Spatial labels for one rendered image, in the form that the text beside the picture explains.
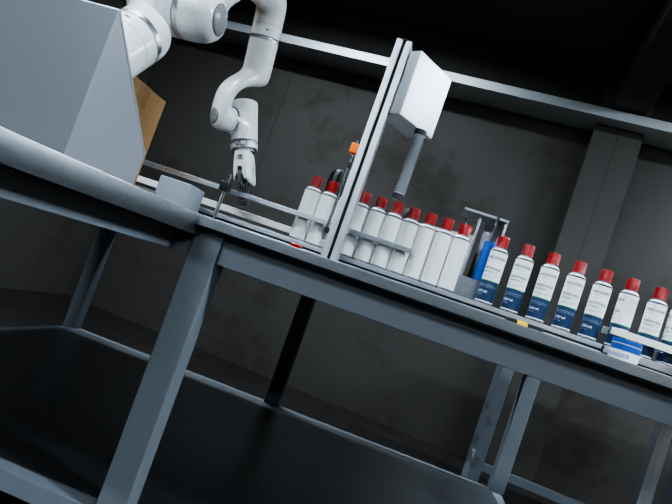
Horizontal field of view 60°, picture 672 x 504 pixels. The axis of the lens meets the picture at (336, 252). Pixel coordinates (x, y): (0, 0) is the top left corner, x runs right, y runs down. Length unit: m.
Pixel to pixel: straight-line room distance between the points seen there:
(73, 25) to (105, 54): 0.08
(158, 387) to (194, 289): 0.20
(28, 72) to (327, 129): 3.57
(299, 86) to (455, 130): 1.27
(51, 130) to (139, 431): 0.58
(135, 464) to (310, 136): 3.59
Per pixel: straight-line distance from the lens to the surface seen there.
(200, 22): 1.40
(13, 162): 0.79
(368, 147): 1.63
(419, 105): 1.70
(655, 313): 1.84
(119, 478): 1.28
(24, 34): 1.15
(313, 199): 1.76
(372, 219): 1.72
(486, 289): 1.72
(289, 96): 4.73
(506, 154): 4.32
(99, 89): 1.06
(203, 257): 1.18
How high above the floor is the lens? 0.78
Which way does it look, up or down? 3 degrees up
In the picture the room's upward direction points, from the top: 19 degrees clockwise
